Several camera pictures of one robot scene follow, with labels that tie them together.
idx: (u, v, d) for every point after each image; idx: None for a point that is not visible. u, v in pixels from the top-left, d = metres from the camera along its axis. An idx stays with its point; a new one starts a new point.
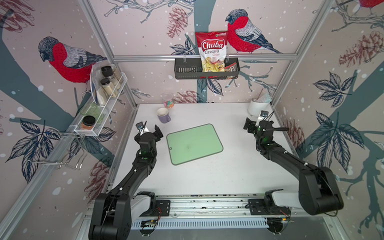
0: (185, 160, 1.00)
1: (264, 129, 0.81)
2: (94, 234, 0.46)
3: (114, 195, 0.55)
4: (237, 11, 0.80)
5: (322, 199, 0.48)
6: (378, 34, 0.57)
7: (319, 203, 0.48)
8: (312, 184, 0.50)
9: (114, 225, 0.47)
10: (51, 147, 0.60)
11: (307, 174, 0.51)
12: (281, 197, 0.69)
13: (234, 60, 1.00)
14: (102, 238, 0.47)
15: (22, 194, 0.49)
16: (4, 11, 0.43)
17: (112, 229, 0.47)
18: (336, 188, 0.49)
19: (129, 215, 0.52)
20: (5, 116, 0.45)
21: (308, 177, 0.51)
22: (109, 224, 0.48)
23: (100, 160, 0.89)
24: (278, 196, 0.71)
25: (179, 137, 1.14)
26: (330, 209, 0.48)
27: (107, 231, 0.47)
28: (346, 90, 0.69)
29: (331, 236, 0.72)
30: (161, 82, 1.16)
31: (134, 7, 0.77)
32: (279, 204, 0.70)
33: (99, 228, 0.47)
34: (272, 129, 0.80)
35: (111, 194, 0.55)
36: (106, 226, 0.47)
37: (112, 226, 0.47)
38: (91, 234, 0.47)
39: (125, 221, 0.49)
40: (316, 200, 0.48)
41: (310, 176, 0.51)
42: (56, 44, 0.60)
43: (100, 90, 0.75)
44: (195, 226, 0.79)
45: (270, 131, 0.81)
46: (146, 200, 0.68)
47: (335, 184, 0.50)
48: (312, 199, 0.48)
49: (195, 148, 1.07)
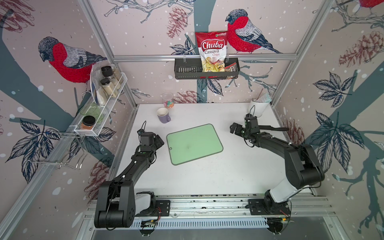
0: (184, 161, 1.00)
1: (250, 120, 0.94)
2: (99, 221, 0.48)
3: (118, 182, 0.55)
4: (237, 11, 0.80)
5: (306, 172, 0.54)
6: (378, 34, 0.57)
7: (303, 176, 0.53)
8: (296, 159, 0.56)
9: (118, 211, 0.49)
10: (51, 147, 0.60)
11: (290, 152, 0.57)
12: (279, 193, 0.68)
13: (234, 60, 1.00)
14: (108, 224, 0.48)
15: (23, 194, 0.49)
16: (4, 11, 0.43)
17: (118, 214, 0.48)
18: (317, 161, 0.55)
19: (133, 200, 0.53)
20: (5, 116, 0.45)
21: (291, 154, 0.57)
22: (114, 210, 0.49)
23: (100, 160, 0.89)
24: (276, 192, 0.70)
25: (179, 136, 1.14)
26: (313, 180, 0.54)
27: (113, 216, 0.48)
28: (346, 90, 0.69)
29: (331, 236, 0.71)
30: (161, 82, 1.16)
31: (134, 7, 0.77)
32: (279, 200, 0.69)
33: (104, 215, 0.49)
34: (256, 119, 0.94)
35: (114, 182, 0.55)
36: (112, 212, 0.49)
37: (117, 212, 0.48)
38: (97, 221, 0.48)
39: (130, 206, 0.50)
40: (300, 174, 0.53)
41: (292, 153, 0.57)
42: (56, 44, 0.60)
43: (100, 90, 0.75)
44: (195, 226, 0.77)
45: (255, 121, 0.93)
46: (148, 196, 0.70)
47: (315, 158, 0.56)
48: (297, 173, 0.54)
49: (195, 148, 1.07)
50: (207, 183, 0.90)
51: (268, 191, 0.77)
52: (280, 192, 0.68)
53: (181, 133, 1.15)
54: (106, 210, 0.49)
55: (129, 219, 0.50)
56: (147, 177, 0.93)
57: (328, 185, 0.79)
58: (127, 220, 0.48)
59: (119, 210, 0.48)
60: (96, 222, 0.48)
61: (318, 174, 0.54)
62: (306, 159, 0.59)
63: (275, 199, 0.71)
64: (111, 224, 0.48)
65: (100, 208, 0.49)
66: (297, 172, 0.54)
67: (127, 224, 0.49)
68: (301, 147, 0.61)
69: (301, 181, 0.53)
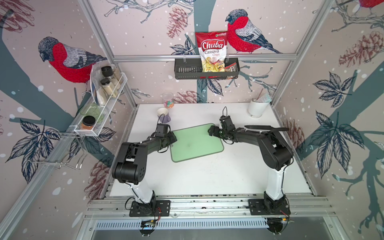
0: (185, 158, 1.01)
1: (224, 119, 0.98)
2: (116, 173, 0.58)
3: (135, 145, 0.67)
4: (237, 11, 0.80)
5: (278, 153, 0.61)
6: (378, 34, 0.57)
7: (277, 158, 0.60)
8: (268, 144, 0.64)
9: (131, 168, 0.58)
10: (51, 147, 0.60)
11: (262, 138, 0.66)
12: (272, 189, 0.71)
13: (234, 60, 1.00)
14: (121, 176, 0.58)
15: (23, 193, 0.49)
16: (4, 11, 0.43)
17: (132, 169, 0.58)
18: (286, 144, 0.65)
19: (144, 163, 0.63)
20: (5, 116, 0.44)
21: (263, 139, 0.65)
22: (127, 167, 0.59)
23: (100, 160, 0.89)
24: (270, 189, 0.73)
25: (183, 133, 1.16)
26: (286, 160, 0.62)
27: (127, 171, 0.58)
28: (346, 90, 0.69)
29: (331, 236, 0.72)
30: (161, 82, 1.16)
31: (134, 7, 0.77)
32: (277, 197, 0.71)
33: (120, 169, 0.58)
34: (230, 118, 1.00)
35: (132, 144, 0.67)
36: (127, 167, 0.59)
37: (130, 168, 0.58)
38: (114, 173, 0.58)
39: (141, 165, 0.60)
40: (274, 155, 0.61)
41: (264, 139, 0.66)
42: (56, 44, 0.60)
43: (100, 90, 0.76)
44: (195, 226, 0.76)
45: (229, 120, 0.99)
46: (150, 191, 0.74)
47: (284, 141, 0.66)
48: (272, 156, 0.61)
49: (195, 146, 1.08)
50: (207, 183, 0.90)
51: (266, 192, 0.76)
52: (272, 187, 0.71)
53: (181, 131, 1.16)
54: (122, 164, 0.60)
55: (140, 176, 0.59)
56: (147, 177, 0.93)
57: (328, 185, 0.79)
58: (138, 176, 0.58)
59: (132, 167, 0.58)
60: (113, 173, 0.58)
61: (288, 152, 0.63)
62: (277, 142, 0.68)
63: (273, 197, 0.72)
64: (125, 176, 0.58)
65: (119, 160, 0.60)
66: (271, 155, 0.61)
67: (137, 179, 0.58)
68: (270, 133, 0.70)
69: (277, 161, 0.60)
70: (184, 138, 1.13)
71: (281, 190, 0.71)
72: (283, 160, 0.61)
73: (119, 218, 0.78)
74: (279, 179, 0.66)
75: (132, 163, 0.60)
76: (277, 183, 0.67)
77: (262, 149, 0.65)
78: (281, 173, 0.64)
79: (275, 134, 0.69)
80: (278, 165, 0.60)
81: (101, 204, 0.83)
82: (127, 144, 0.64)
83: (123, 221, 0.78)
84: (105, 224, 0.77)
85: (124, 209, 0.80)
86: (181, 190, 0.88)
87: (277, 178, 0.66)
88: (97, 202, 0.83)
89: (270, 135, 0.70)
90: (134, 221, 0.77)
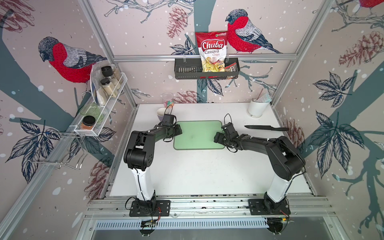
0: (187, 148, 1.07)
1: (226, 126, 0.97)
2: (126, 158, 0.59)
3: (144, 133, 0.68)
4: (237, 11, 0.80)
5: (290, 163, 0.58)
6: (378, 34, 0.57)
7: (289, 167, 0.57)
8: (278, 152, 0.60)
9: (141, 154, 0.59)
10: (51, 147, 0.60)
11: (272, 147, 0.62)
12: (276, 191, 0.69)
13: (234, 60, 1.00)
14: (132, 162, 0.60)
15: (23, 193, 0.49)
16: (4, 11, 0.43)
17: (141, 155, 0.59)
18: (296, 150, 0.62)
19: (153, 151, 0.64)
20: (5, 116, 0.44)
21: (273, 149, 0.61)
22: (137, 153, 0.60)
23: (100, 160, 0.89)
24: (273, 192, 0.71)
25: (192, 126, 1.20)
26: (297, 168, 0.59)
27: (137, 157, 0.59)
28: (346, 90, 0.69)
29: (331, 236, 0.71)
30: (161, 82, 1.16)
31: (134, 7, 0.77)
32: (278, 199, 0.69)
33: (130, 155, 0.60)
34: (231, 125, 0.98)
35: (141, 132, 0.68)
36: (136, 153, 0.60)
37: (140, 154, 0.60)
38: (125, 158, 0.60)
39: (150, 153, 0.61)
40: (285, 165, 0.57)
41: (274, 148, 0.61)
42: (56, 44, 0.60)
43: (100, 90, 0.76)
44: (195, 226, 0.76)
45: (231, 127, 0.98)
46: (152, 190, 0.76)
47: (291, 146, 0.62)
48: (283, 166, 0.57)
49: (199, 138, 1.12)
50: (207, 184, 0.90)
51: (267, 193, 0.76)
52: (275, 189, 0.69)
53: (188, 124, 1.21)
54: (132, 150, 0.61)
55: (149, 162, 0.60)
56: None
57: (328, 185, 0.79)
58: (147, 161, 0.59)
59: (142, 153, 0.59)
60: (124, 158, 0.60)
61: (300, 161, 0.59)
62: (286, 150, 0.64)
63: (275, 199, 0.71)
64: (135, 162, 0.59)
65: (129, 147, 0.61)
66: (282, 165, 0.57)
67: (146, 164, 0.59)
68: (278, 141, 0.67)
69: (289, 171, 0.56)
70: (190, 130, 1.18)
71: (284, 194, 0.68)
72: (294, 169, 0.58)
73: (119, 218, 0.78)
74: (286, 186, 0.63)
75: (142, 149, 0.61)
76: (282, 189, 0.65)
77: (271, 158, 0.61)
78: (289, 182, 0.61)
79: (284, 141, 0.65)
80: (291, 174, 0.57)
81: (101, 204, 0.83)
82: (137, 133, 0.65)
83: (122, 221, 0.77)
84: (105, 224, 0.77)
85: (124, 209, 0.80)
86: (181, 190, 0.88)
87: (283, 186, 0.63)
88: (97, 202, 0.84)
89: (279, 142, 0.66)
90: (134, 221, 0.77)
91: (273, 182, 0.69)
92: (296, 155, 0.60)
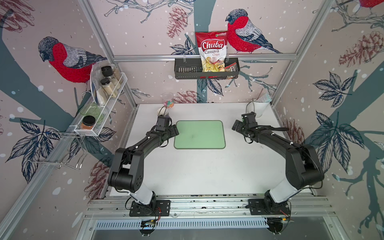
0: (187, 148, 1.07)
1: (247, 116, 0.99)
2: (112, 181, 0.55)
3: (131, 150, 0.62)
4: (237, 11, 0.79)
5: (307, 174, 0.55)
6: (378, 34, 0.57)
7: (304, 177, 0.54)
8: (298, 160, 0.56)
9: (127, 177, 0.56)
10: (51, 147, 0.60)
11: (294, 153, 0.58)
12: (279, 194, 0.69)
13: (234, 60, 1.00)
14: (118, 185, 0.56)
15: (23, 193, 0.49)
16: (4, 11, 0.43)
17: (127, 178, 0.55)
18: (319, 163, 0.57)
19: (142, 170, 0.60)
20: (5, 116, 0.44)
21: (294, 155, 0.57)
22: (123, 176, 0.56)
23: (100, 160, 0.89)
24: (276, 194, 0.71)
25: (192, 126, 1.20)
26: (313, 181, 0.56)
27: (123, 180, 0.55)
28: (346, 90, 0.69)
29: (331, 236, 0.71)
30: (161, 82, 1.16)
31: (134, 7, 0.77)
32: (279, 201, 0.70)
33: (115, 178, 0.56)
34: (253, 115, 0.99)
35: (128, 149, 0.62)
36: (122, 176, 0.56)
37: (127, 176, 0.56)
38: (110, 181, 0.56)
39: (138, 174, 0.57)
40: (301, 175, 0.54)
41: (295, 154, 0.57)
42: (56, 44, 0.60)
43: (100, 90, 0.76)
44: (195, 226, 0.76)
45: (252, 117, 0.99)
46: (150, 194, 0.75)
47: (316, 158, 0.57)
48: (298, 174, 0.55)
49: (199, 138, 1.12)
50: (207, 183, 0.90)
51: (268, 191, 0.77)
52: (279, 191, 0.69)
53: (188, 124, 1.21)
54: (118, 172, 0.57)
55: (136, 184, 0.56)
56: (147, 176, 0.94)
57: (328, 185, 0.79)
58: (134, 185, 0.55)
59: (129, 174, 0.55)
60: (110, 181, 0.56)
61: (318, 174, 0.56)
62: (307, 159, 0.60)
63: (275, 199, 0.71)
64: (121, 185, 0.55)
65: (114, 169, 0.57)
66: (298, 173, 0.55)
67: (134, 188, 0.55)
68: (302, 148, 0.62)
69: (302, 181, 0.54)
70: (190, 129, 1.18)
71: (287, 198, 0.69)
72: (309, 180, 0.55)
73: (119, 218, 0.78)
74: (293, 193, 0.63)
75: (129, 170, 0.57)
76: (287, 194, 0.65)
77: (289, 163, 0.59)
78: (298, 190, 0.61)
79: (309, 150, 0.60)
80: (303, 184, 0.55)
81: (101, 204, 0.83)
82: (122, 151, 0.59)
83: (122, 221, 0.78)
84: (105, 224, 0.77)
85: (124, 209, 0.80)
86: (181, 190, 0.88)
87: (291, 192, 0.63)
88: (97, 202, 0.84)
89: (302, 150, 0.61)
90: (134, 221, 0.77)
91: (281, 185, 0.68)
92: (317, 168, 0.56)
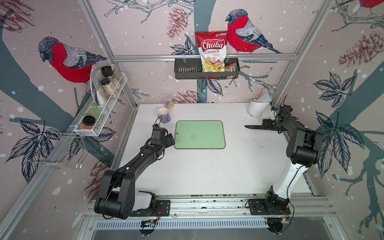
0: (187, 148, 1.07)
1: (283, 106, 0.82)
2: (99, 207, 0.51)
3: (121, 173, 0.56)
4: (237, 11, 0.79)
5: (303, 150, 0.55)
6: (378, 34, 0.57)
7: (298, 150, 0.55)
8: (299, 137, 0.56)
9: (117, 203, 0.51)
10: (51, 147, 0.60)
11: (299, 129, 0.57)
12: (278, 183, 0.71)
13: (234, 60, 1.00)
14: (106, 212, 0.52)
15: (23, 193, 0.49)
16: (4, 11, 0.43)
17: (116, 203, 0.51)
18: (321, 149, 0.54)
19: (133, 194, 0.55)
20: (5, 116, 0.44)
21: (298, 130, 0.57)
22: (112, 201, 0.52)
23: (100, 160, 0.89)
24: (275, 184, 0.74)
25: (191, 126, 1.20)
26: (306, 160, 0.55)
27: (112, 205, 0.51)
28: (346, 90, 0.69)
29: (331, 236, 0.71)
30: (161, 82, 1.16)
31: (134, 7, 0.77)
32: (278, 190, 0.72)
33: (103, 203, 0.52)
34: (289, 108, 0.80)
35: (117, 172, 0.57)
36: (111, 201, 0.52)
37: (116, 201, 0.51)
38: (97, 207, 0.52)
39: (128, 199, 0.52)
40: (296, 148, 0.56)
41: (300, 131, 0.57)
42: (56, 44, 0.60)
43: (100, 90, 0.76)
44: (195, 226, 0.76)
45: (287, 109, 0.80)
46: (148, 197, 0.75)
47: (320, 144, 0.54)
48: (293, 145, 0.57)
49: (199, 138, 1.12)
50: (207, 184, 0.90)
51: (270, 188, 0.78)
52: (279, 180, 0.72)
53: (188, 124, 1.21)
54: (108, 197, 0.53)
55: (126, 211, 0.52)
56: (147, 177, 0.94)
57: (328, 185, 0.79)
58: (124, 212, 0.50)
59: (117, 201, 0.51)
60: (96, 207, 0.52)
61: (314, 158, 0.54)
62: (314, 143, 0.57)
63: (275, 191, 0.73)
64: (109, 211, 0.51)
65: (102, 193, 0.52)
66: (294, 146, 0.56)
67: (123, 215, 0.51)
68: (311, 132, 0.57)
69: (294, 153, 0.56)
70: (190, 130, 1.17)
71: (286, 188, 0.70)
72: (303, 157, 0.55)
73: (119, 218, 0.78)
74: (290, 175, 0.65)
75: (118, 195, 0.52)
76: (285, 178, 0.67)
77: (292, 137, 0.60)
78: (294, 169, 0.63)
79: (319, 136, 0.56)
80: (294, 157, 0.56)
81: None
82: (111, 174, 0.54)
83: (122, 221, 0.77)
84: (105, 224, 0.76)
85: None
86: (181, 190, 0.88)
87: (288, 173, 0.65)
88: None
89: (310, 135, 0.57)
90: (134, 221, 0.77)
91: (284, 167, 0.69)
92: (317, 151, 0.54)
